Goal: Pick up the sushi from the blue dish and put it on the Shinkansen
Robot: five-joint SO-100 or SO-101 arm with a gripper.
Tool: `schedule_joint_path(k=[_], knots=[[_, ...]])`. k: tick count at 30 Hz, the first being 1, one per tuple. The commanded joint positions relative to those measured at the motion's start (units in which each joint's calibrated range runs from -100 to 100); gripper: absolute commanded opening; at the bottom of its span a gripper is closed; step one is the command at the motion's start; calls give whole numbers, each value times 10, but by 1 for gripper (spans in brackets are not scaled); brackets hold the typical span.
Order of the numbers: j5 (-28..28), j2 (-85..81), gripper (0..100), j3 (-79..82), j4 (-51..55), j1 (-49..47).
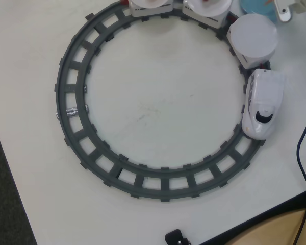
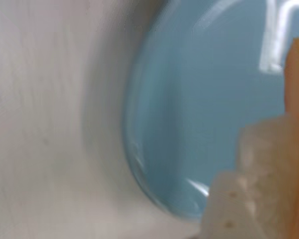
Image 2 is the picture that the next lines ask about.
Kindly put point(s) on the orange topped sushi toy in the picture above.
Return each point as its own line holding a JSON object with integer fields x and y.
{"x": 296, "y": 124}

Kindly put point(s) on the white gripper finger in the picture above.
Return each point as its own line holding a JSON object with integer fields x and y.
{"x": 221, "y": 211}

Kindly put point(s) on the light blue dish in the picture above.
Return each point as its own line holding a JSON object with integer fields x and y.
{"x": 189, "y": 99}

